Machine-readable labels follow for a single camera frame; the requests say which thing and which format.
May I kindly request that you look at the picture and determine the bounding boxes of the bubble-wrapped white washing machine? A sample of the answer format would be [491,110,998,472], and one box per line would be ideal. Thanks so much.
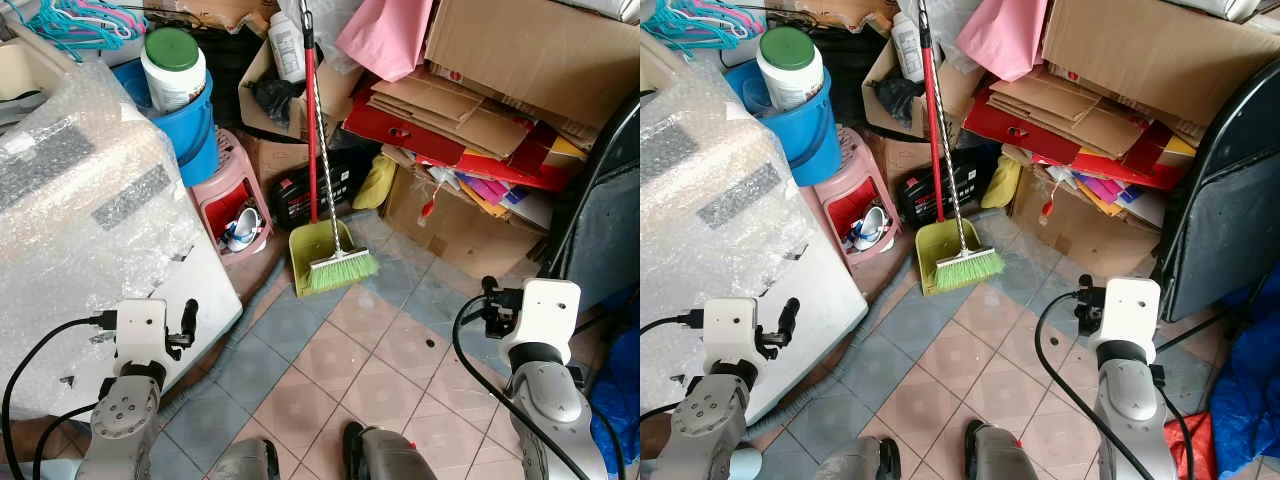
[0,42,245,423]
[640,42,870,429]

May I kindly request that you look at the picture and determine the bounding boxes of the cardboard box with papers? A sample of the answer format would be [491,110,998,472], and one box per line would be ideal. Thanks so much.
[382,163,553,282]
[1009,163,1167,282]

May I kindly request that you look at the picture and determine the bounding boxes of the white and blue shoe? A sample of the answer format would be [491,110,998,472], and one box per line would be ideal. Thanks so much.
[849,204,892,252]
[221,206,264,252]

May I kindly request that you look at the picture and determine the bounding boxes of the black folding chair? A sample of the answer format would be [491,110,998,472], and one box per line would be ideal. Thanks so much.
[1149,55,1280,323]
[543,88,641,313]

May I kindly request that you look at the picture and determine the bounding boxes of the yellow plastic item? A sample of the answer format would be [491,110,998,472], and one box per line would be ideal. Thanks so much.
[351,154,399,212]
[979,154,1024,210]

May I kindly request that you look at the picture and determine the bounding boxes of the grey left robot leg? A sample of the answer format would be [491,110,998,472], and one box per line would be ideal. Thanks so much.
[204,437,282,480]
[814,436,902,480]

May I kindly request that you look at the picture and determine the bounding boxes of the grey robot leg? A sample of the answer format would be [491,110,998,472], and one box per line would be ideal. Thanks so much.
[814,436,902,480]
[341,421,442,480]
[204,437,282,480]
[961,419,1052,480]

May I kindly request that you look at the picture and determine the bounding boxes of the pink plastic stool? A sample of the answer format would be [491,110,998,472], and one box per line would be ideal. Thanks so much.
[812,125,902,267]
[189,127,272,257]

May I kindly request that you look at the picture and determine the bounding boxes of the blue cloth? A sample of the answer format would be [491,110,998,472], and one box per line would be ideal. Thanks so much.
[588,288,641,473]
[1208,268,1280,477]

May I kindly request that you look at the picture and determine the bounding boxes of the black case with red label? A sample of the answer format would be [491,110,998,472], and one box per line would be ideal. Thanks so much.
[269,148,377,232]
[896,148,1002,228]

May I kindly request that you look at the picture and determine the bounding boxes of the grey right robot leg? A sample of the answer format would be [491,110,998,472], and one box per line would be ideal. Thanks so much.
[341,421,442,480]
[961,419,1052,480]

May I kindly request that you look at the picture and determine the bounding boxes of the red plastic bag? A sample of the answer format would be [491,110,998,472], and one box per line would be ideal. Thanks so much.
[1164,411,1217,480]

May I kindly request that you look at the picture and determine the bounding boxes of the red flattened cardboard box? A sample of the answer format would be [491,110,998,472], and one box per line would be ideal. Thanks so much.
[342,84,573,193]
[964,84,1196,193]

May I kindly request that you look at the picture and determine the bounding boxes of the brown flattened cardboard pile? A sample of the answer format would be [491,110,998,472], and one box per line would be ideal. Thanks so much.
[364,68,533,161]
[986,68,1151,161]

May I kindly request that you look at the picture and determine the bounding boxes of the blue plastic bucket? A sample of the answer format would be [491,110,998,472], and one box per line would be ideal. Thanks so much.
[724,60,844,189]
[110,58,220,189]

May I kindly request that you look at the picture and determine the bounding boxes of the black crumpled cloth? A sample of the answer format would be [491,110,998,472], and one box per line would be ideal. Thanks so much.
[872,77,927,127]
[247,77,302,127]

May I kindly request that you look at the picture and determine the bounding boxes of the white jar with green lid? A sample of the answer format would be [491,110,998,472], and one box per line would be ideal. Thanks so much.
[755,26,826,112]
[140,27,209,114]

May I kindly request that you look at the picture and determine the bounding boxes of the large brown cardboard box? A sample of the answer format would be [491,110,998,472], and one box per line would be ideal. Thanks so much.
[424,0,641,133]
[1040,0,1280,127]

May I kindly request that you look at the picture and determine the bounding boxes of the small open cardboard box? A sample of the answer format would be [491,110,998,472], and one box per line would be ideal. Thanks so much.
[237,36,363,143]
[861,36,986,141]

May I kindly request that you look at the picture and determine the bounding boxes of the beige basin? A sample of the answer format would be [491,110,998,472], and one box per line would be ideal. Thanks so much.
[0,38,63,113]
[640,38,681,106]

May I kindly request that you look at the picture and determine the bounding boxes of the white plastic bottle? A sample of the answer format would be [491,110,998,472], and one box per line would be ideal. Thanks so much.
[267,11,307,84]
[889,11,927,84]

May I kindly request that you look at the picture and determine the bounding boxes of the teal and pink hangers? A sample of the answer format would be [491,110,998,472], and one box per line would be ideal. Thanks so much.
[640,0,763,57]
[24,0,151,62]

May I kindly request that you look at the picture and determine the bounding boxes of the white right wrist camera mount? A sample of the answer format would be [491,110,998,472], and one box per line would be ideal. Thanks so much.
[1090,276,1162,348]
[498,278,583,353]

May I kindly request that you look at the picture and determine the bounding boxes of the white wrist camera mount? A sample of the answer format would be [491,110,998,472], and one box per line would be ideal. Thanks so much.
[1090,276,1162,348]
[498,278,583,353]
[702,297,762,365]
[114,298,174,367]

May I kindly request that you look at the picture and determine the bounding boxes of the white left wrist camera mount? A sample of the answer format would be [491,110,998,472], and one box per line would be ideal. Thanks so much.
[702,297,762,365]
[114,298,174,367]

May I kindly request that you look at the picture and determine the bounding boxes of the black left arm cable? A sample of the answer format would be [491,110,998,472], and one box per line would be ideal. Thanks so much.
[0,312,118,480]
[640,311,707,423]

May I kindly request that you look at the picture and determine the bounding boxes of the green broom with silver handle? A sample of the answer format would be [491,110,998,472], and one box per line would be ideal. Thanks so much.
[918,0,1007,294]
[298,0,382,294]

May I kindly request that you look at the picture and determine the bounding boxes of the green dustpan with red handle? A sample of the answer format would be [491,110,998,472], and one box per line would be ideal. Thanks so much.
[288,8,367,299]
[914,0,987,297]

